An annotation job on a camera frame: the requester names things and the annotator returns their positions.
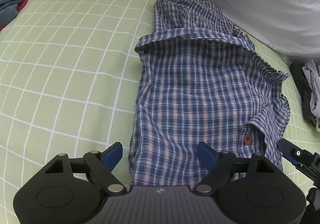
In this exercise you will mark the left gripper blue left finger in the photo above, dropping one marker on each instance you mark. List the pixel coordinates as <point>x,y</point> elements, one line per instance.
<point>100,166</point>

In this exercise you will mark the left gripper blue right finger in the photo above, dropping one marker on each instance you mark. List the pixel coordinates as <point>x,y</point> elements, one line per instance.
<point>218,165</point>

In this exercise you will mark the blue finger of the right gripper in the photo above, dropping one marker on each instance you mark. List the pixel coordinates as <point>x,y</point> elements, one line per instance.
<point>290,152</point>

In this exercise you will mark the blue plaid shirt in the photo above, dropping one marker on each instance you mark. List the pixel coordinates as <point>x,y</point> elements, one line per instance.
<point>202,81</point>

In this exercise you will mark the folded grey and cream clothes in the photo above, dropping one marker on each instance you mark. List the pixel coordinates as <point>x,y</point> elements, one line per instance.
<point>306,78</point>

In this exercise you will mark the red garment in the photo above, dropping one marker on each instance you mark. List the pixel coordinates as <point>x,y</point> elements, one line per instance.
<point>21,4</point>

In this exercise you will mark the blue denim garment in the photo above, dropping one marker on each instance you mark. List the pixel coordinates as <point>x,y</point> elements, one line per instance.
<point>10,4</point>

